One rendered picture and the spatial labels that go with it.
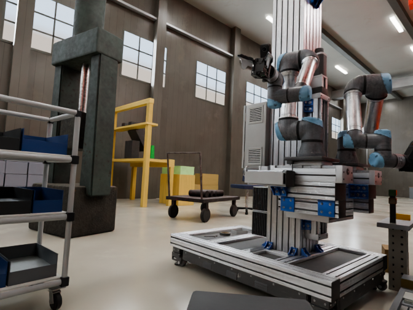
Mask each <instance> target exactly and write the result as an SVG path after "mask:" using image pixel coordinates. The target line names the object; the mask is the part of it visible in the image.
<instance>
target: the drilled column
mask: <svg viewBox="0 0 413 310"><path fill-rule="evenodd" d="M403 274H407V275H409V248H408V231H403V230H398V229H388V289H390V290H394V291H397V292H398V291H399V290H400V288H401V278H402V276H403ZM392 286H393V287H392Z"/></svg>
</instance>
